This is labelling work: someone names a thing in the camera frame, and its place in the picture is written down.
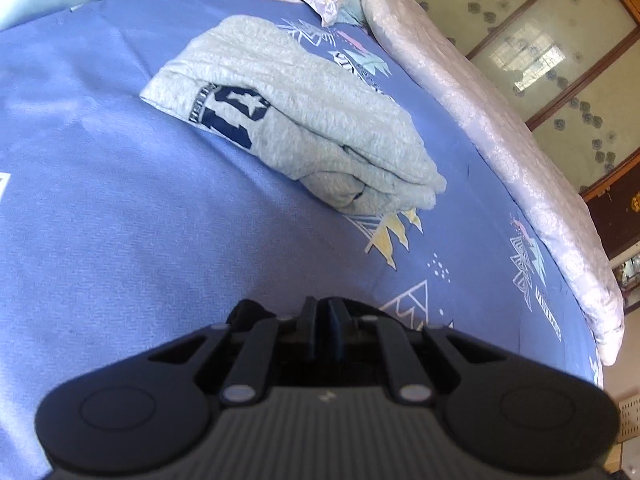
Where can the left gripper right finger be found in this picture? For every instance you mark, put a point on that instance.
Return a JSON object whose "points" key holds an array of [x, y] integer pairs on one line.
{"points": [[375, 350]]}

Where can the black pants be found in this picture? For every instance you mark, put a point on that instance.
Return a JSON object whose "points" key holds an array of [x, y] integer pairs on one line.
{"points": [[246, 314]]}

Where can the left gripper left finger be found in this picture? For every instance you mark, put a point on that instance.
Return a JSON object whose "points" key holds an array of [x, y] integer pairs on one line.
{"points": [[262, 355]]}

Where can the wooden glass-door wardrobe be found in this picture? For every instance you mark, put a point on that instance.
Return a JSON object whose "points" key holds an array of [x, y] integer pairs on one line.
{"points": [[569, 68]]}

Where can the lilac quilted duvet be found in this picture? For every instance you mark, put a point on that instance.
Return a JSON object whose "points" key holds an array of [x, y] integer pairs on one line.
{"points": [[557, 213]]}

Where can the blue patterned bed sheet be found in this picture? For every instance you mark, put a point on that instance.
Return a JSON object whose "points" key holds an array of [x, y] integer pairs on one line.
{"points": [[123, 228]]}

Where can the dark wooden door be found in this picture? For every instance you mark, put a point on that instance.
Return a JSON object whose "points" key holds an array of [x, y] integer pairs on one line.
{"points": [[613, 202]]}

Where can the folded grey garment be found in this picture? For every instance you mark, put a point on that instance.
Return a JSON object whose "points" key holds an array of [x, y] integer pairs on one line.
{"points": [[249, 82]]}

